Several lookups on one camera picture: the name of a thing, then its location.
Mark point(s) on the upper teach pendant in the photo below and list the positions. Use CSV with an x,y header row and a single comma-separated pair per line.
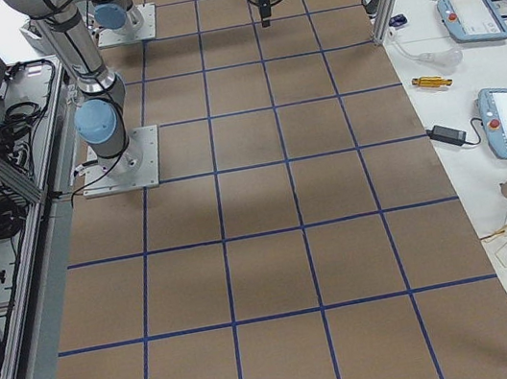
x,y
469,21

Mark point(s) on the black power adapter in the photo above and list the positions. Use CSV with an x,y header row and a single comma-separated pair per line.
x,y
447,135

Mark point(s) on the gold metal cylinder tool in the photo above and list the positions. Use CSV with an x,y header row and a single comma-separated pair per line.
x,y
434,82

